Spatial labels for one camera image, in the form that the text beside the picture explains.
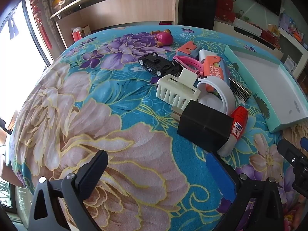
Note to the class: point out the black charger cube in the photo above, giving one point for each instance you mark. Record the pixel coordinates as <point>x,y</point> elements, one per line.
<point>204,125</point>

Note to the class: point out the cream hair claw clip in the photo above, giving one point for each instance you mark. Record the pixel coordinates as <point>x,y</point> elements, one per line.
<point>173,89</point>

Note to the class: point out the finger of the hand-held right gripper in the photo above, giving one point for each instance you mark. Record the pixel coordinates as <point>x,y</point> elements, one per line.
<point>287,150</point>

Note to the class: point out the white desk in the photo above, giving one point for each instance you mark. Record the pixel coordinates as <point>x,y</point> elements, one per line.
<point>296,45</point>

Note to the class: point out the black cabinet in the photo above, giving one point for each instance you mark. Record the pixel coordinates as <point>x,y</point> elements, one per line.
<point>198,7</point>

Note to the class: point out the wooden sideboard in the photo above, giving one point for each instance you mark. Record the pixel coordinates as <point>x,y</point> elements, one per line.
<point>134,7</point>

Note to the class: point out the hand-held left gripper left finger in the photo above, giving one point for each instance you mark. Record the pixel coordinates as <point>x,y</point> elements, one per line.
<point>93,173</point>

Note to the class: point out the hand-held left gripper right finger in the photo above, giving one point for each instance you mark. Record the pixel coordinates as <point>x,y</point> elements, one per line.
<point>221,175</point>

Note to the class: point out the small red paper bag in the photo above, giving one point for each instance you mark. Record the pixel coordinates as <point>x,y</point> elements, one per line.
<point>76,35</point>

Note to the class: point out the teal white cardboard box lid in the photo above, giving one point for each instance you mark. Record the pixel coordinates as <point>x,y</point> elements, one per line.
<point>269,81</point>

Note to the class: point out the white flat box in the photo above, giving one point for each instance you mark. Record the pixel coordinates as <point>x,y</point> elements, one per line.
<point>247,26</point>

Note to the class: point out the red hanging ornament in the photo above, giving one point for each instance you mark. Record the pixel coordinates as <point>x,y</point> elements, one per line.
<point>42,21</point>

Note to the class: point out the black toy car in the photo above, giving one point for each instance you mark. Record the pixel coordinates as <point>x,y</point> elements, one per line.
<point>156,63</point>

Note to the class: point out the pink wristband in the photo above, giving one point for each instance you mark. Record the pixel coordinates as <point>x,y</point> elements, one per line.
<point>190,61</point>

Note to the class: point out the gold patterned lighter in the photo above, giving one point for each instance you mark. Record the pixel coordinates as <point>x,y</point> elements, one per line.
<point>240,90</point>

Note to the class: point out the red glue bottle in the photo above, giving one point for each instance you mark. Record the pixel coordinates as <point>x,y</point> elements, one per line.
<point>239,122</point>

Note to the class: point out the white television stand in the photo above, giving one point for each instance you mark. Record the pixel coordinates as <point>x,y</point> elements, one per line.
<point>255,41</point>

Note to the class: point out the pink toy bear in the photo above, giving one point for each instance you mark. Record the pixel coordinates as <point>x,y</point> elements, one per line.
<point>164,38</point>

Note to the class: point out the white charger plug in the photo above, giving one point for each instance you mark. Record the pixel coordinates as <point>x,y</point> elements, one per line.
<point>203,54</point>

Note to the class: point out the red gift box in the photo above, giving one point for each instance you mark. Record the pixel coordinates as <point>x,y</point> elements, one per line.
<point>225,15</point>

